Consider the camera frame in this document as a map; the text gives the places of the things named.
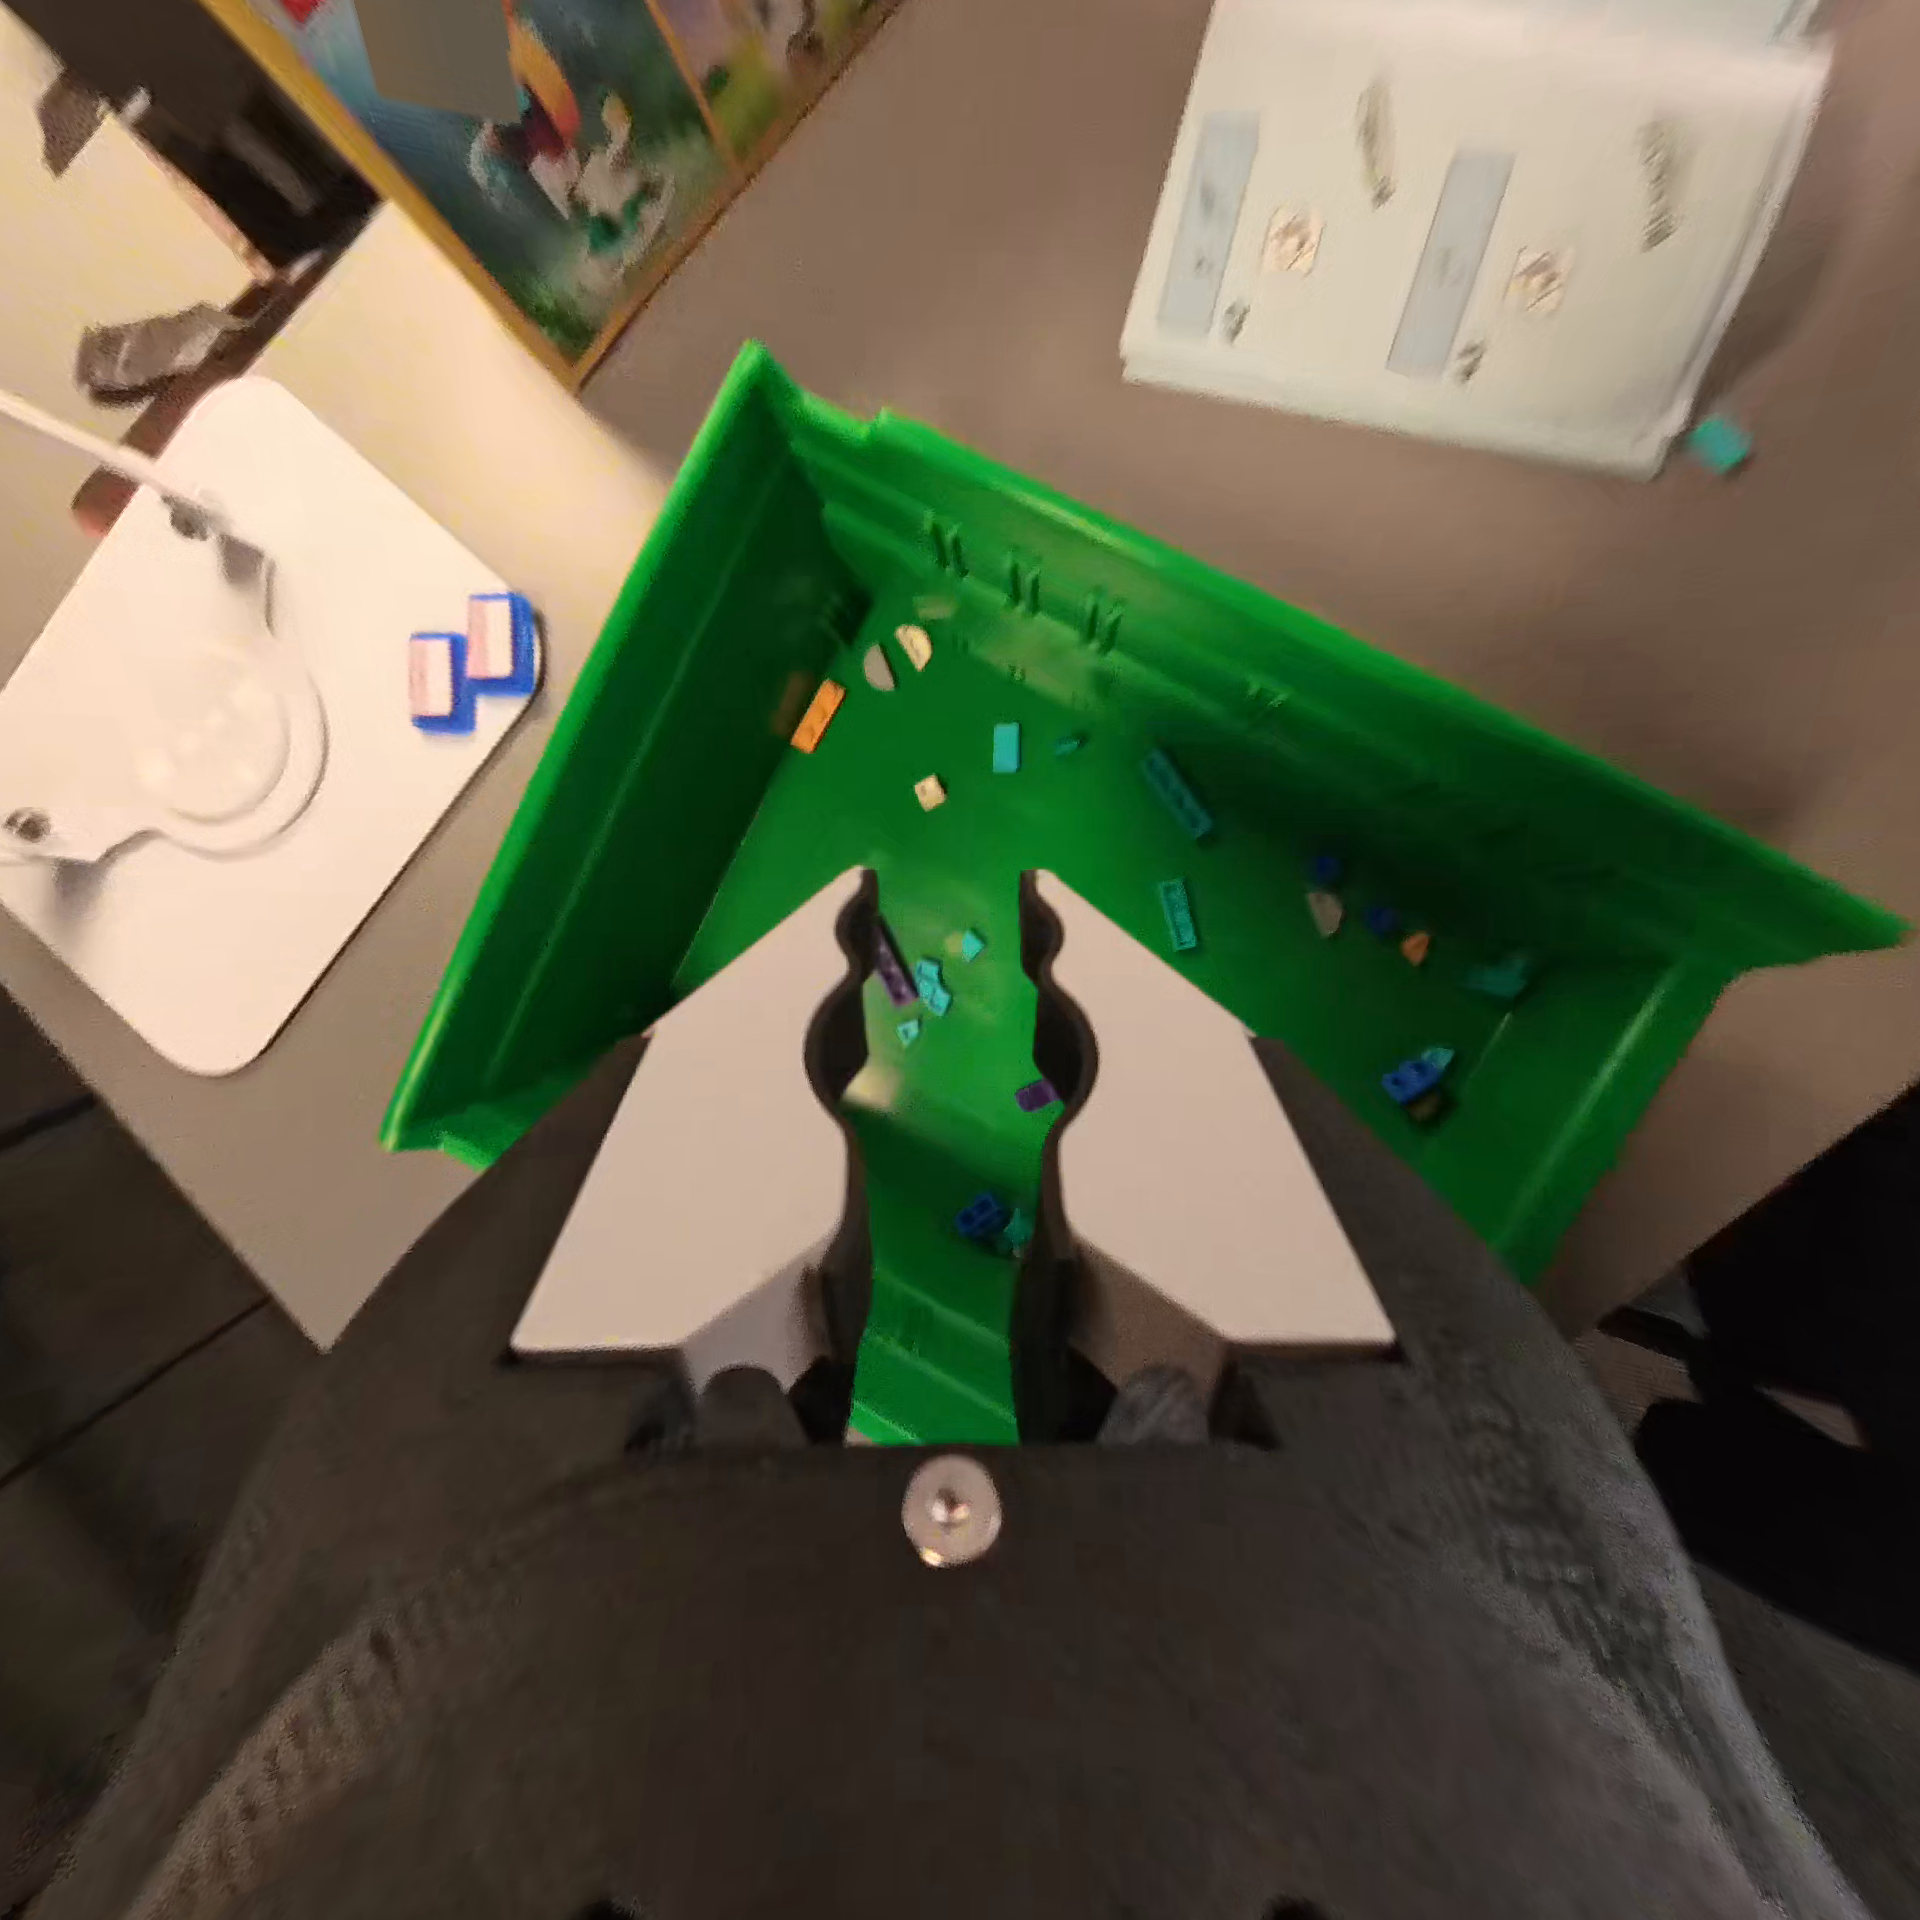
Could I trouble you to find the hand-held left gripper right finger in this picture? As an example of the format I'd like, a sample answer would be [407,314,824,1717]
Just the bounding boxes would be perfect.
[1009,870,1402,1445]

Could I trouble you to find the green plastic tray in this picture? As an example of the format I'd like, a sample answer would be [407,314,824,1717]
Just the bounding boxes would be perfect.
[377,342,1914,1450]

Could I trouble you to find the yellow lego set box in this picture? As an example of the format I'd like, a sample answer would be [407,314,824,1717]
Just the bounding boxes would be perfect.
[201,0,909,395]

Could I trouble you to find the black device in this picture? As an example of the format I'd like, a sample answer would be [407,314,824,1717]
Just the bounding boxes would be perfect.
[0,0,377,280]

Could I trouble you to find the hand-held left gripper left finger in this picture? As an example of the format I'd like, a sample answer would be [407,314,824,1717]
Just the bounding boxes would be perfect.
[508,867,887,1450]

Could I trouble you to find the dark crumpled object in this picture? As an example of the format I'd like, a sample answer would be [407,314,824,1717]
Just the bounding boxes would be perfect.
[76,299,242,400]

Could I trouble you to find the white rounded base plate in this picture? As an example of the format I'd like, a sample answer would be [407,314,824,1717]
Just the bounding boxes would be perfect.
[0,374,545,1078]

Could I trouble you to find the lego pieces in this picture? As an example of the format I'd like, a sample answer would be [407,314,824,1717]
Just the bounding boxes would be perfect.
[779,622,1531,1256]

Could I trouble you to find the lego instruction booklet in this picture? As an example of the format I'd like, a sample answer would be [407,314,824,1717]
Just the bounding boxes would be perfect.
[1117,0,1836,482]

